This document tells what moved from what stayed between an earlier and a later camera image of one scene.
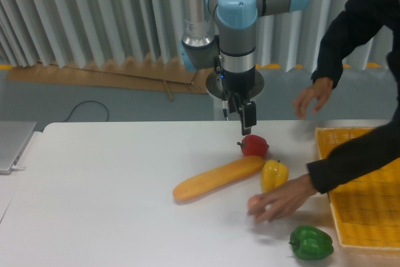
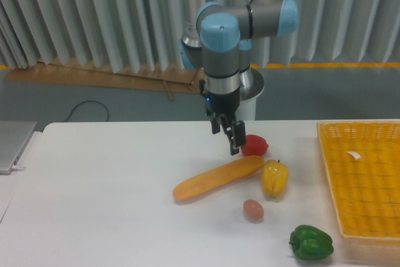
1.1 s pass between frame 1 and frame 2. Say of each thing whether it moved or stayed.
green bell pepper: stayed
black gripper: moved
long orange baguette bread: stayed
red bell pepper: stayed
